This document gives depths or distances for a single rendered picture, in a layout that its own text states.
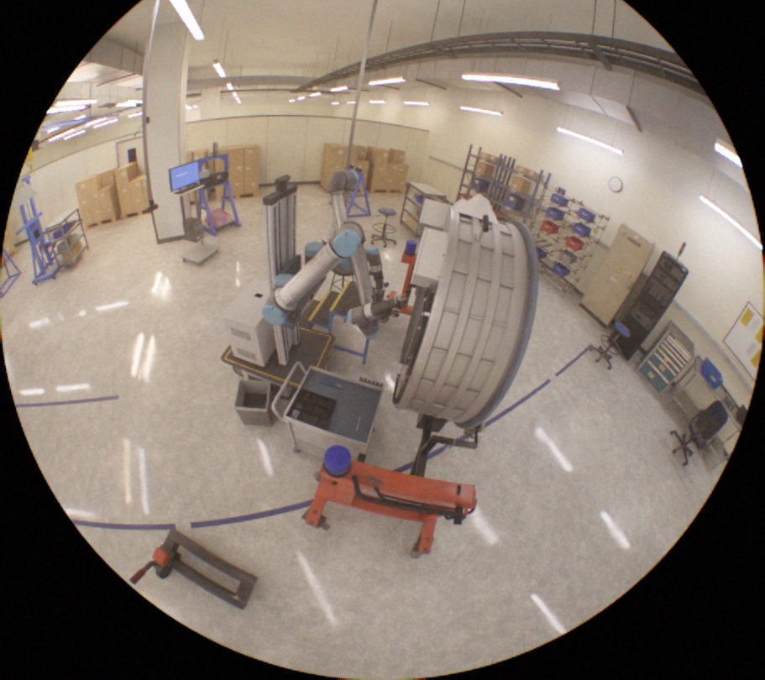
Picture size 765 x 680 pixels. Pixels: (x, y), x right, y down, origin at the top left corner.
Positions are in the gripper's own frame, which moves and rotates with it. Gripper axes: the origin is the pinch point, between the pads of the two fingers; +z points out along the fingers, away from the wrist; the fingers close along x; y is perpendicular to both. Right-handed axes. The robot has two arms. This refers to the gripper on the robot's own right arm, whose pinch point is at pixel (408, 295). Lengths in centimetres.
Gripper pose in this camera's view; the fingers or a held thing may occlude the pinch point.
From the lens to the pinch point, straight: 138.9
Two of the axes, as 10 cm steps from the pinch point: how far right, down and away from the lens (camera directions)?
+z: 8.6, -2.7, -4.4
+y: 0.8, 9.1, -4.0
